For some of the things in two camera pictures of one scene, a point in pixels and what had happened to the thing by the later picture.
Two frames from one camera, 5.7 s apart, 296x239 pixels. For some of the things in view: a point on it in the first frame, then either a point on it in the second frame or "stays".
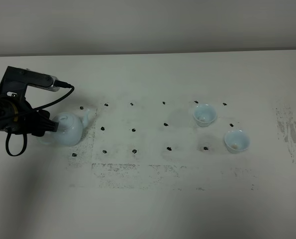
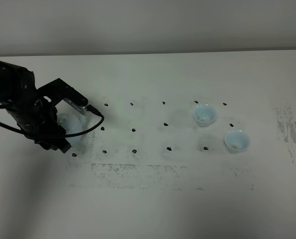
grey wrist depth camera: x=42 y=80 to x=79 y=108
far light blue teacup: x=204 y=114 stays
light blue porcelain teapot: x=70 y=129 stays
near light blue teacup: x=237 y=141 stays
